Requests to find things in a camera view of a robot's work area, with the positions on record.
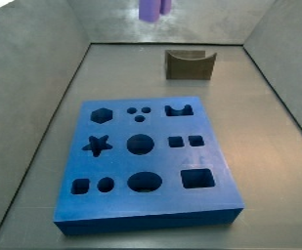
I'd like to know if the purple double-square block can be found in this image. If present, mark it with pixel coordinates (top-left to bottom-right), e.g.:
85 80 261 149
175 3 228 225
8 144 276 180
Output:
139 0 171 22

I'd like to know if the blue shape-sorting board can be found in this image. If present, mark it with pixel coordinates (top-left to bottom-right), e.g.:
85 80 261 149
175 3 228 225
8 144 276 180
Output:
53 97 244 235

